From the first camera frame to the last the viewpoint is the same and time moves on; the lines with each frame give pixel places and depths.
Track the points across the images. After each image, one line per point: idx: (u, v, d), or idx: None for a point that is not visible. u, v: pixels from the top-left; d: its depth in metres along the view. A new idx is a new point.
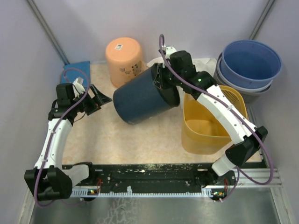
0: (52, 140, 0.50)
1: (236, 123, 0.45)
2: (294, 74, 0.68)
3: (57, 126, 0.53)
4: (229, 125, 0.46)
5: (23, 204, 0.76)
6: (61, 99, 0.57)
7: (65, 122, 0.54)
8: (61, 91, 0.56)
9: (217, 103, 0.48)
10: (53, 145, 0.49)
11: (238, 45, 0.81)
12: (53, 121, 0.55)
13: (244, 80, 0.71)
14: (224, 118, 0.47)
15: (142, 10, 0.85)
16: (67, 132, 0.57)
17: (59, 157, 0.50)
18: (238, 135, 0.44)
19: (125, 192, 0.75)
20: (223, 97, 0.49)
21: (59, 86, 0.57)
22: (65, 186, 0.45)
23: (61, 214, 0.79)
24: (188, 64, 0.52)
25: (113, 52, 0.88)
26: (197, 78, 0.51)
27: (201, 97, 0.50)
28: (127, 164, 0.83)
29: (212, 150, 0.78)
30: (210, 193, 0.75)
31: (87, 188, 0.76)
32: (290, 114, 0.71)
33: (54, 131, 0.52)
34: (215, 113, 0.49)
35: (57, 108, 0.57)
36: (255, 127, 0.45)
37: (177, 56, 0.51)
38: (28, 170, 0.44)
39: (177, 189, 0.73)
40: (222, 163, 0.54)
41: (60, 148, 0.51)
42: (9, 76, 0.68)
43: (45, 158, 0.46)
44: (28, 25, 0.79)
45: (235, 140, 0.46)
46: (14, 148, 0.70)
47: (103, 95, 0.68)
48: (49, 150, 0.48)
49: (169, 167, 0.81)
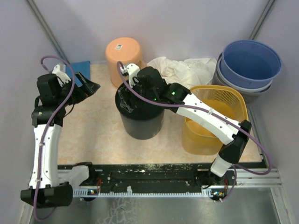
0: (42, 154, 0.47)
1: (222, 125, 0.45)
2: (294, 74, 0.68)
3: (45, 136, 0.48)
4: (215, 129, 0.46)
5: (23, 204, 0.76)
6: (45, 95, 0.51)
7: (53, 129, 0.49)
8: (46, 87, 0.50)
9: (197, 111, 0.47)
10: (46, 160, 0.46)
11: (238, 45, 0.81)
12: (38, 129, 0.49)
13: (245, 80, 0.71)
14: (208, 123, 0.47)
15: (142, 10, 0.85)
16: (59, 136, 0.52)
17: (54, 170, 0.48)
18: (227, 136, 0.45)
19: (125, 192, 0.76)
20: (200, 103, 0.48)
21: (40, 82, 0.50)
22: (64, 199, 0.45)
23: (61, 214, 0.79)
24: (159, 80, 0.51)
25: (113, 52, 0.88)
26: (171, 91, 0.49)
27: (181, 109, 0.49)
28: (127, 164, 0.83)
29: (213, 150, 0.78)
30: (210, 193, 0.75)
31: (87, 189, 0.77)
32: (290, 114, 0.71)
33: (43, 143, 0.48)
34: (198, 120, 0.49)
35: (41, 110, 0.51)
36: (239, 122, 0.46)
37: (145, 75, 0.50)
38: (23, 191, 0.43)
39: (177, 189, 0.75)
40: (219, 164, 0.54)
41: (53, 159, 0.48)
42: (9, 76, 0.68)
43: (39, 178, 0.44)
44: (28, 25, 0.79)
45: (225, 141, 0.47)
46: (13, 148, 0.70)
47: (91, 83, 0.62)
48: (41, 166, 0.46)
49: (169, 167, 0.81)
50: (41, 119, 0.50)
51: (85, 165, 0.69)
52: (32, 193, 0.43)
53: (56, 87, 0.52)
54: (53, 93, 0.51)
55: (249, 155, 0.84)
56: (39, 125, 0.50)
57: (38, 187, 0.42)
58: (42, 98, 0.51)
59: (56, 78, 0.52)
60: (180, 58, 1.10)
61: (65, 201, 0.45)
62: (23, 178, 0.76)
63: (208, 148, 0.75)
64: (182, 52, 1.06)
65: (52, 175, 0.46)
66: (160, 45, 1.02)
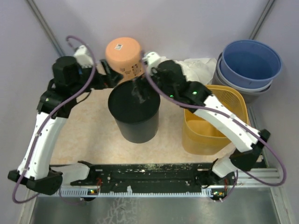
0: (36, 143, 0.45)
1: (241, 132, 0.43)
2: (294, 74, 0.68)
3: (43, 127, 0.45)
4: (233, 135, 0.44)
5: (23, 205, 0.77)
6: (59, 81, 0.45)
7: (54, 122, 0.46)
8: (60, 74, 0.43)
9: (217, 115, 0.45)
10: (37, 151, 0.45)
11: (238, 45, 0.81)
12: (40, 116, 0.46)
13: (245, 80, 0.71)
14: (227, 129, 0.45)
15: (142, 10, 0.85)
16: (60, 128, 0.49)
17: (45, 162, 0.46)
18: (245, 144, 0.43)
19: (125, 192, 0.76)
20: (221, 107, 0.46)
21: (55, 67, 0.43)
22: (48, 189, 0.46)
23: (60, 214, 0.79)
24: (180, 77, 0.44)
25: (113, 52, 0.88)
26: (192, 90, 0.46)
27: (200, 111, 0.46)
28: (126, 164, 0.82)
29: (213, 150, 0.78)
30: (210, 193, 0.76)
31: (87, 188, 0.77)
32: (290, 114, 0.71)
33: (39, 133, 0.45)
34: (217, 124, 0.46)
35: (48, 97, 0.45)
36: (259, 132, 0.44)
37: (167, 69, 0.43)
38: (11, 171, 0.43)
39: (177, 188, 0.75)
40: (224, 165, 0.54)
41: (47, 151, 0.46)
42: (9, 76, 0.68)
43: (25, 167, 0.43)
44: (27, 25, 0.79)
45: (241, 148, 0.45)
46: (13, 149, 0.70)
47: (116, 73, 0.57)
48: (32, 156, 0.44)
49: (169, 167, 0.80)
50: (46, 107, 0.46)
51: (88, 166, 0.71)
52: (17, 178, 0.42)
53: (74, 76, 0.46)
54: (67, 81, 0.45)
55: None
56: (43, 112, 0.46)
57: (22, 177, 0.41)
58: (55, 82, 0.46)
59: (75, 65, 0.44)
60: (180, 58, 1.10)
61: (49, 190, 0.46)
62: None
63: (207, 148, 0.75)
64: (182, 52, 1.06)
65: (40, 168, 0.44)
66: (160, 45, 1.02)
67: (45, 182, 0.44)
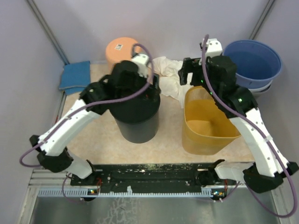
0: (62, 124, 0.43)
1: (270, 157, 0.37)
2: (294, 75, 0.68)
3: (74, 114, 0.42)
4: (260, 156, 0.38)
5: (23, 204, 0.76)
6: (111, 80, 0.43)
7: (87, 114, 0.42)
8: (118, 74, 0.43)
9: (254, 130, 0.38)
10: (60, 131, 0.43)
11: (238, 45, 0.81)
12: (78, 101, 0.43)
13: (245, 80, 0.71)
14: (256, 147, 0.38)
15: (142, 10, 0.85)
16: (92, 119, 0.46)
17: (62, 143, 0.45)
18: (268, 171, 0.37)
19: (125, 192, 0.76)
20: (261, 123, 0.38)
21: (120, 67, 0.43)
22: (53, 168, 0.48)
23: (60, 214, 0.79)
24: (232, 78, 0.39)
25: (114, 52, 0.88)
26: (238, 96, 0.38)
27: (237, 120, 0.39)
28: (127, 164, 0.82)
29: (213, 150, 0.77)
30: (210, 193, 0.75)
31: (87, 188, 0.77)
32: (290, 115, 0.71)
33: (69, 117, 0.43)
34: (248, 138, 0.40)
35: (94, 88, 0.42)
36: (288, 163, 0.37)
37: (219, 66, 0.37)
38: (32, 136, 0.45)
39: (177, 189, 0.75)
40: (231, 172, 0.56)
41: (68, 135, 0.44)
42: (9, 76, 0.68)
43: (44, 140, 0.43)
44: (28, 25, 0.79)
45: (261, 171, 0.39)
46: (14, 149, 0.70)
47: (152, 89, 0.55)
48: (53, 133, 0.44)
49: (169, 167, 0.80)
50: (87, 97, 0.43)
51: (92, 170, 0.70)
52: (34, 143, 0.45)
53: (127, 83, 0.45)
54: (119, 83, 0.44)
55: (249, 155, 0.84)
56: (82, 100, 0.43)
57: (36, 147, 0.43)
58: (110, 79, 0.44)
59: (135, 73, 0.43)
60: (180, 58, 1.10)
61: (52, 168, 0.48)
62: (23, 178, 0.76)
63: (207, 148, 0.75)
64: (182, 52, 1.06)
65: (55, 147, 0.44)
66: (160, 44, 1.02)
67: (51, 162, 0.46)
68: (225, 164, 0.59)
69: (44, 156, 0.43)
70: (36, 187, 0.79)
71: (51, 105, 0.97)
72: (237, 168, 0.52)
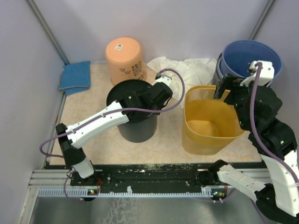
0: (95, 119, 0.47)
1: (296, 199, 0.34)
2: (294, 75, 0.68)
3: (110, 113, 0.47)
4: (284, 195, 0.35)
5: (23, 204, 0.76)
6: (149, 94, 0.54)
7: (121, 116, 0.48)
8: (156, 88, 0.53)
9: (288, 173, 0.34)
10: (90, 126, 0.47)
11: (238, 45, 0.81)
12: (115, 103, 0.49)
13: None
14: (284, 187, 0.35)
15: (142, 10, 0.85)
16: (121, 122, 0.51)
17: (87, 138, 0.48)
18: (291, 211, 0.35)
19: (125, 192, 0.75)
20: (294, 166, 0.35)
21: (159, 85, 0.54)
22: (67, 160, 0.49)
23: (61, 214, 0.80)
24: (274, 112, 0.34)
25: (114, 52, 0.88)
26: (280, 137, 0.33)
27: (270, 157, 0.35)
28: (127, 164, 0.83)
29: (212, 150, 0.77)
30: (210, 193, 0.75)
31: (87, 189, 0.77)
32: (290, 115, 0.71)
33: (104, 115, 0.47)
34: (275, 175, 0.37)
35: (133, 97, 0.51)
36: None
37: (263, 102, 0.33)
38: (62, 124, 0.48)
39: (177, 188, 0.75)
40: (237, 184, 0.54)
41: (96, 131, 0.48)
42: (9, 76, 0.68)
43: (73, 130, 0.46)
44: (28, 25, 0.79)
45: (281, 207, 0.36)
46: (13, 149, 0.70)
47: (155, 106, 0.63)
48: (84, 125, 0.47)
49: (169, 167, 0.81)
50: (124, 102, 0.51)
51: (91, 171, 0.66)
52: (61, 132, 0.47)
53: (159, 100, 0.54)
54: (155, 98, 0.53)
55: (249, 155, 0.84)
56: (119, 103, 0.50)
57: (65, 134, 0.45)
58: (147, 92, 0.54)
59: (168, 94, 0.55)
60: (180, 58, 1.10)
61: (67, 160, 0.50)
62: (23, 179, 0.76)
63: (207, 147, 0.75)
64: (181, 52, 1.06)
65: (81, 140, 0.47)
66: (160, 44, 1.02)
67: (71, 153, 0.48)
68: (233, 173, 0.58)
69: (68, 144, 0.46)
70: (36, 187, 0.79)
71: (51, 104, 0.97)
72: (245, 184, 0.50)
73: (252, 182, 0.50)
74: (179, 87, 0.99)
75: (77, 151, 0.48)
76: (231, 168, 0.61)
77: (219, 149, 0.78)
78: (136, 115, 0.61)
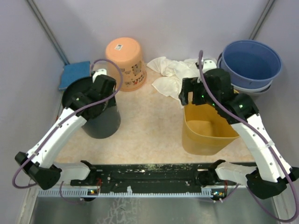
0: (53, 134, 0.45)
1: (273, 162, 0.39)
2: (294, 75, 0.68)
3: (65, 121, 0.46)
4: (262, 162, 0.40)
5: (23, 205, 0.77)
6: (94, 88, 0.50)
7: (77, 119, 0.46)
8: (98, 81, 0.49)
9: (256, 137, 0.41)
10: (51, 141, 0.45)
11: (238, 45, 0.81)
12: (66, 111, 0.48)
13: (245, 80, 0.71)
14: (259, 153, 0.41)
15: (143, 10, 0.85)
16: (80, 126, 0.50)
17: (53, 154, 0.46)
18: (272, 176, 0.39)
19: (125, 192, 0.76)
20: (263, 129, 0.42)
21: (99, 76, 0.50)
22: (43, 184, 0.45)
23: (60, 215, 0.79)
24: (227, 85, 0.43)
25: (114, 52, 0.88)
26: (238, 103, 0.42)
27: (238, 125, 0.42)
28: (127, 164, 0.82)
29: (212, 150, 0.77)
30: (210, 193, 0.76)
31: (87, 188, 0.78)
32: (290, 114, 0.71)
33: (60, 125, 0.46)
34: (250, 144, 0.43)
35: (80, 97, 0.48)
36: (290, 168, 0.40)
37: (214, 76, 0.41)
38: (19, 153, 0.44)
39: (177, 188, 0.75)
40: (231, 174, 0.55)
41: (59, 143, 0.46)
42: (9, 76, 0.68)
43: (35, 152, 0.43)
44: (27, 25, 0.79)
45: (264, 177, 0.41)
46: (13, 149, 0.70)
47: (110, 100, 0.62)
48: (45, 144, 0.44)
49: (169, 167, 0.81)
50: (74, 105, 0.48)
51: (88, 168, 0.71)
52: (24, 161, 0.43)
53: (107, 90, 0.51)
54: (102, 91, 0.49)
55: (249, 155, 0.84)
56: (70, 108, 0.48)
57: (27, 161, 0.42)
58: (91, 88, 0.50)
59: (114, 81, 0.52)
60: (180, 59, 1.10)
61: (43, 184, 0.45)
62: (23, 179, 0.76)
63: (207, 148, 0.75)
64: (182, 52, 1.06)
65: (48, 157, 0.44)
66: (160, 45, 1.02)
67: (45, 173, 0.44)
68: (228, 166, 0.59)
69: (37, 168, 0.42)
70: (36, 187, 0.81)
71: (51, 105, 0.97)
72: (239, 171, 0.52)
73: (245, 169, 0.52)
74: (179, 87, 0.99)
75: (48, 170, 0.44)
76: (228, 163, 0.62)
77: (218, 150, 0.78)
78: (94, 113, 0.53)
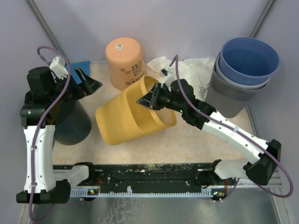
0: (35, 157, 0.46)
1: (247, 143, 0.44)
2: (291, 74, 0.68)
3: (36, 139, 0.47)
4: (240, 146, 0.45)
5: (23, 205, 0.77)
6: (37, 90, 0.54)
7: (45, 131, 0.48)
8: (35, 81, 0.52)
9: (222, 128, 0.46)
10: (39, 165, 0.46)
11: (239, 42, 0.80)
12: (28, 133, 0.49)
13: (238, 76, 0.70)
14: (233, 141, 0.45)
15: (142, 10, 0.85)
16: (52, 135, 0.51)
17: (50, 172, 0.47)
18: (252, 155, 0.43)
19: (125, 192, 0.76)
20: (225, 120, 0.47)
21: (31, 77, 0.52)
22: (61, 199, 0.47)
23: (60, 214, 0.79)
24: (190, 97, 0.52)
25: (113, 52, 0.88)
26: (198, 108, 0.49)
27: (205, 126, 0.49)
28: (127, 164, 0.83)
29: (124, 130, 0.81)
30: (210, 193, 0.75)
31: (87, 189, 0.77)
32: (288, 114, 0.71)
33: (34, 146, 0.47)
34: (224, 137, 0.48)
35: (30, 109, 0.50)
36: (266, 141, 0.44)
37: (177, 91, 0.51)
38: (19, 194, 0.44)
39: (177, 189, 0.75)
40: (231, 171, 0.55)
41: (48, 160, 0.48)
42: (9, 76, 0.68)
43: (33, 183, 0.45)
44: (27, 25, 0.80)
45: (252, 160, 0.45)
46: (14, 149, 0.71)
47: (93, 81, 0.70)
48: (35, 171, 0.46)
49: (169, 167, 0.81)
50: (31, 120, 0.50)
51: (85, 165, 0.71)
52: (28, 198, 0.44)
53: (48, 84, 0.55)
54: (44, 87, 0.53)
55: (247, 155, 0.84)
56: (29, 126, 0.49)
57: (32, 193, 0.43)
58: (32, 93, 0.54)
59: (47, 73, 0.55)
60: (180, 58, 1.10)
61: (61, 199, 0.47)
62: (23, 178, 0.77)
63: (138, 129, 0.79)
64: (182, 52, 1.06)
65: (47, 179, 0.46)
66: (159, 45, 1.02)
67: (55, 193, 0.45)
68: (224, 164, 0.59)
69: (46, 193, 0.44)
70: None
71: None
72: (236, 166, 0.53)
73: (240, 162, 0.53)
74: None
75: (55, 190, 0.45)
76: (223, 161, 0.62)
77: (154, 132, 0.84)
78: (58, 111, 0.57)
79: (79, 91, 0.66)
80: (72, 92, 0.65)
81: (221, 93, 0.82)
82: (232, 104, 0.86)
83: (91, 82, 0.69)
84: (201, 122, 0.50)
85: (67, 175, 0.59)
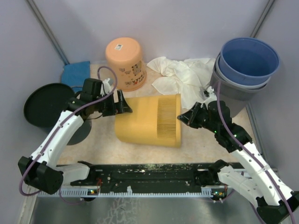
0: (56, 133, 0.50)
1: (272, 185, 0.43)
2: (291, 74, 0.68)
3: (66, 121, 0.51)
4: (263, 186, 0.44)
5: (23, 204, 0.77)
6: (85, 92, 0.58)
7: (75, 118, 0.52)
8: (89, 85, 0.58)
9: (252, 162, 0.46)
10: (55, 141, 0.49)
11: (239, 42, 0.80)
12: (63, 114, 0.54)
13: (238, 76, 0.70)
14: (258, 178, 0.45)
15: (142, 10, 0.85)
16: (77, 127, 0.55)
17: (57, 153, 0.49)
18: (273, 198, 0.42)
19: (125, 192, 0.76)
20: (258, 155, 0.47)
21: (88, 80, 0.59)
22: (51, 185, 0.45)
23: (60, 214, 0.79)
24: (226, 119, 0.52)
25: (113, 52, 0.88)
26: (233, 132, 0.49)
27: (236, 153, 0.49)
28: (127, 164, 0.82)
29: (136, 132, 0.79)
30: (210, 193, 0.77)
31: (87, 188, 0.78)
32: (288, 114, 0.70)
33: (62, 125, 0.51)
34: (249, 170, 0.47)
35: (74, 100, 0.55)
36: (291, 191, 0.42)
37: (215, 109, 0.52)
38: (23, 157, 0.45)
39: (176, 188, 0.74)
40: (237, 186, 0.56)
41: (62, 143, 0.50)
42: (9, 76, 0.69)
43: (41, 152, 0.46)
44: (27, 25, 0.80)
45: (270, 203, 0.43)
46: (14, 149, 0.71)
47: (126, 104, 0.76)
48: (49, 143, 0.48)
49: (169, 167, 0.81)
50: (70, 107, 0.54)
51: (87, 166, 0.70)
52: (28, 163, 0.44)
53: (96, 92, 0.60)
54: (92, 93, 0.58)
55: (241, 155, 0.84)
56: (67, 111, 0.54)
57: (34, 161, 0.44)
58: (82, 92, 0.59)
59: (100, 83, 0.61)
60: (180, 58, 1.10)
61: (50, 187, 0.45)
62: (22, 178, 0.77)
63: (154, 135, 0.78)
64: (182, 52, 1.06)
65: (53, 157, 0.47)
66: (160, 45, 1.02)
67: (53, 173, 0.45)
68: (233, 176, 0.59)
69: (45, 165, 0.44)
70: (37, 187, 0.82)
71: None
72: (247, 189, 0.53)
73: (253, 187, 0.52)
74: (179, 87, 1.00)
75: (54, 171, 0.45)
76: (232, 169, 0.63)
77: (162, 144, 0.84)
78: (88, 114, 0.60)
79: (114, 108, 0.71)
80: (107, 107, 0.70)
81: (221, 93, 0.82)
82: (232, 104, 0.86)
83: (124, 104, 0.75)
84: (233, 146, 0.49)
85: (64, 169, 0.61)
